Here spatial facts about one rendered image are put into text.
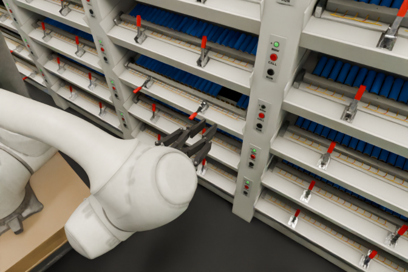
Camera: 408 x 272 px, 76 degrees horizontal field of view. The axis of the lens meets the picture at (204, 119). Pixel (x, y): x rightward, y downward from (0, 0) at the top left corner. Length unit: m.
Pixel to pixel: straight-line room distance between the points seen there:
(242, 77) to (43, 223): 0.84
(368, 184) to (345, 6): 0.49
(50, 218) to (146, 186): 0.80
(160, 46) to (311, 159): 0.61
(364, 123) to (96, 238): 0.63
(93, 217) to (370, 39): 0.62
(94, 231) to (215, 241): 0.84
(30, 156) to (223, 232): 0.83
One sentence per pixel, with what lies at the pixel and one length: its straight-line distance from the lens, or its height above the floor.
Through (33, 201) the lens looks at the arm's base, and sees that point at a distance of 1.17.
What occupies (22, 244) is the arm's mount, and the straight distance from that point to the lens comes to 1.13.
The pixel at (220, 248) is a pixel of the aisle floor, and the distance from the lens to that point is 1.26.
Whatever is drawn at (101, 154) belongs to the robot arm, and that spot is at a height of 0.90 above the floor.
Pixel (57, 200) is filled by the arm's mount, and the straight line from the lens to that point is 1.15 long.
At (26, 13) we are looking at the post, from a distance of 1.73.
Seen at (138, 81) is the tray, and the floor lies 0.55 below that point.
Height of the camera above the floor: 1.19
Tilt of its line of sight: 44 degrees down
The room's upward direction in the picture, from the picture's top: straight up
